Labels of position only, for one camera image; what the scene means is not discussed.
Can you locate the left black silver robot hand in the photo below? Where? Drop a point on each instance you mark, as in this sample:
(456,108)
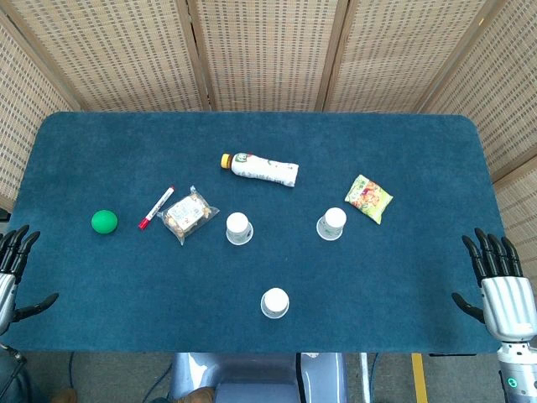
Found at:
(7,289)

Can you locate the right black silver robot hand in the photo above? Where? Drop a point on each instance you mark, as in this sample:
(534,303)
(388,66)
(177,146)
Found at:
(507,302)

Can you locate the white paper cup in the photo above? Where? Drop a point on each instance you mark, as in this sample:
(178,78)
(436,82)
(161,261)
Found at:
(274,303)
(332,222)
(239,227)

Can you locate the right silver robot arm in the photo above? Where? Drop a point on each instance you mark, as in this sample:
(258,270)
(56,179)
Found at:
(517,369)

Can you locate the woven bamboo screen panel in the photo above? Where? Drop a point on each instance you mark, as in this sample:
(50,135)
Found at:
(268,54)
(503,84)
(126,54)
(522,214)
(25,105)
(398,54)

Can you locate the green ball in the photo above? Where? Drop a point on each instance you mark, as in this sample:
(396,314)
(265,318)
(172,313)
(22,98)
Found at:
(104,221)

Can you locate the blue carpet table mat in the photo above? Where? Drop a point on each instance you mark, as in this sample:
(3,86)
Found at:
(126,277)

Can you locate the white table leg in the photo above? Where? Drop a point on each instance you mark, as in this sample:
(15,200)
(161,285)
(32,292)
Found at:
(365,378)

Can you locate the red white marker pen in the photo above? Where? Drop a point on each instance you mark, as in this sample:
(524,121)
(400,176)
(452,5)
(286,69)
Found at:
(157,207)

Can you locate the green yellow snack packet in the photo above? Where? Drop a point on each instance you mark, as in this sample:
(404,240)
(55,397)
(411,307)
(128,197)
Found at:
(368,198)

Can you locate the clear nut snack bag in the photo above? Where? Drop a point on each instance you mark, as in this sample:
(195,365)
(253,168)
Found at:
(186,214)

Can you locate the brown shoe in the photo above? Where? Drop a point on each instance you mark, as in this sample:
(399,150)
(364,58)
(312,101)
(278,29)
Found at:
(201,394)

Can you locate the blue grey robot torso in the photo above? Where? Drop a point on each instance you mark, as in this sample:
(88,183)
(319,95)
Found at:
(251,378)

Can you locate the white bottle with yellow cap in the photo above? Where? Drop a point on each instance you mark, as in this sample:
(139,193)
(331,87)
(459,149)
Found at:
(264,169)

